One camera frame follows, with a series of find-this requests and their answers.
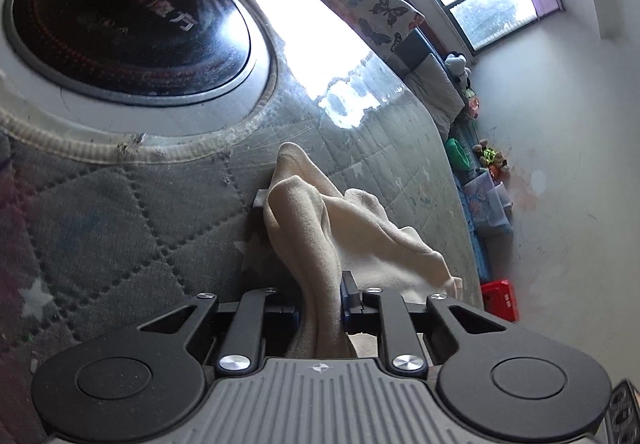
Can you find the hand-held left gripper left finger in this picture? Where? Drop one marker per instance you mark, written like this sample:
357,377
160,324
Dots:
287,317

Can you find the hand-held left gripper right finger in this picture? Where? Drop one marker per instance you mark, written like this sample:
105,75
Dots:
346,295

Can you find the cream cloth towel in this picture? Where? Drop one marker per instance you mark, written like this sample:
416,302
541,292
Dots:
310,234

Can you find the small white object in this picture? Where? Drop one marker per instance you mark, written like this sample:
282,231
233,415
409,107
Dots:
260,199

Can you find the red plastic box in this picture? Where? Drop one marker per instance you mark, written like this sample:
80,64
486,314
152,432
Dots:
499,300

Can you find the green plastic basin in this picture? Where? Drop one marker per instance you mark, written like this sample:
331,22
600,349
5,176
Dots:
457,153

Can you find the brown plush toy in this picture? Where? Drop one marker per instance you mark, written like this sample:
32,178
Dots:
492,158

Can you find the grey sofa cushion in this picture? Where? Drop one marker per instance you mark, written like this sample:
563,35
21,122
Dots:
435,89

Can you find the panda plush toy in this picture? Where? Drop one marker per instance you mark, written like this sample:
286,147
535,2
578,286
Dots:
459,69

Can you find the round black induction cooktop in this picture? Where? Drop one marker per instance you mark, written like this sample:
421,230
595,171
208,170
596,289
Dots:
125,24

